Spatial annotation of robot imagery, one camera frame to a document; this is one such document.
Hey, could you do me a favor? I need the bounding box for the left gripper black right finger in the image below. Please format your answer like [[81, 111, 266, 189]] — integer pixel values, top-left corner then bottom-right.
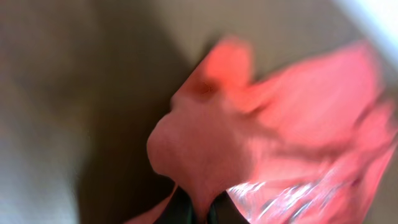
[[207, 191, 249, 224]]

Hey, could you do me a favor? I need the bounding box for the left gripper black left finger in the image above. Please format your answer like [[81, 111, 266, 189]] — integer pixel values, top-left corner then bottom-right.
[[154, 187, 197, 224]]

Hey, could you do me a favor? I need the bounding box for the red printed t-shirt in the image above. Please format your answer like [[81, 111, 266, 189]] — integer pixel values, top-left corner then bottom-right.
[[132, 38, 397, 223]]

